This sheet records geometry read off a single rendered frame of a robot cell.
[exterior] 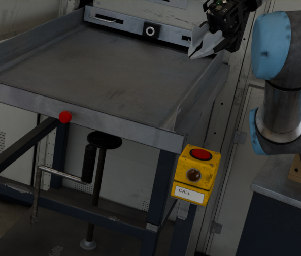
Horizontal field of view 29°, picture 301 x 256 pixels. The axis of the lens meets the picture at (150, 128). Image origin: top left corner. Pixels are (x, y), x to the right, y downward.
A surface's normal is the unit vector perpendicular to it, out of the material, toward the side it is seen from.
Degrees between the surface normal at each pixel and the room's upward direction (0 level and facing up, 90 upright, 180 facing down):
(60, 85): 0
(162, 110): 0
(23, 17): 90
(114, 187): 90
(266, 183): 0
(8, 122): 90
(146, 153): 90
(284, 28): 51
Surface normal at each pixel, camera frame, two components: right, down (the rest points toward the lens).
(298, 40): -0.13, 0.02
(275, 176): 0.17, -0.90
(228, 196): -0.29, 0.36
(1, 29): 0.87, 0.33
